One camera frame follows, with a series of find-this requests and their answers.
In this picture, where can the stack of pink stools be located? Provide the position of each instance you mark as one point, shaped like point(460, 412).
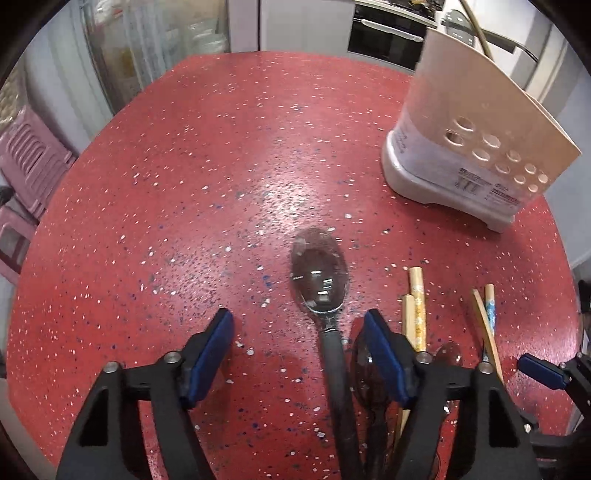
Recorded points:
point(32, 157)

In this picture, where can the beige plastic utensil holder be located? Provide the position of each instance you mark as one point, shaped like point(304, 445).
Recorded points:
point(461, 115)

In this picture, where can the glass sliding door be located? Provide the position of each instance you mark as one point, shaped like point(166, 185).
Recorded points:
point(147, 46)

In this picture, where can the black built-in oven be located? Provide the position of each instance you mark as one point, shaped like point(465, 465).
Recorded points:
point(383, 37)

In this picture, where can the blue patterned wooden chopstick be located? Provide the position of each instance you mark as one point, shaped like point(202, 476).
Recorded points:
point(490, 314)

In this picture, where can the dark clear plastic spoon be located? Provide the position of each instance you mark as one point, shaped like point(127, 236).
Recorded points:
point(362, 378)

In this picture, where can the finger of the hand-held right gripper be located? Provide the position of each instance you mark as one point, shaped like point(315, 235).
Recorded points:
point(542, 371)

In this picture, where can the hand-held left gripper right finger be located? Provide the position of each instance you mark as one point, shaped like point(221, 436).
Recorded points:
point(385, 355)

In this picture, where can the small brown clear spoon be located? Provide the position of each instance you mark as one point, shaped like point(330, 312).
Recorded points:
point(450, 354)

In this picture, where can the yellow patterned wooden chopstick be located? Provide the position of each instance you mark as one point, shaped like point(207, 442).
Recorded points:
point(418, 304)

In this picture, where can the small pink stool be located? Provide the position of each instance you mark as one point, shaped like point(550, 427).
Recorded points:
point(14, 240)

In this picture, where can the plain wooden chopstick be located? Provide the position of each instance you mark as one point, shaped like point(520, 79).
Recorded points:
point(484, 330)
point(407, 318)

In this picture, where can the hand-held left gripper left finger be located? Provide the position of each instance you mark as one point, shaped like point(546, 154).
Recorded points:
point(210, 355)

